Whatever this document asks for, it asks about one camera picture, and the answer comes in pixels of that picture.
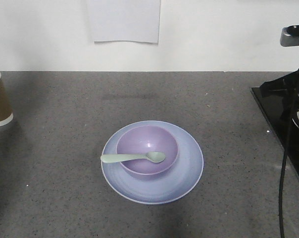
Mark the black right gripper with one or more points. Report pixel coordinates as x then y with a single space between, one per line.
287 85

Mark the pale green spoon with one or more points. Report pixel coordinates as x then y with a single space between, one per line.
154 157

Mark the purple bowl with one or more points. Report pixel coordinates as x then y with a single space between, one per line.
143 139

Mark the light blue plate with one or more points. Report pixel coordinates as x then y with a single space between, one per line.
165 187

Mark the black induction cooktop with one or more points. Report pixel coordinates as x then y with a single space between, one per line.
272 109

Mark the white paper sheet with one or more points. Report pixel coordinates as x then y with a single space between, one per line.
124 20

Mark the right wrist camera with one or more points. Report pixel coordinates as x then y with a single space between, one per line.
290 36

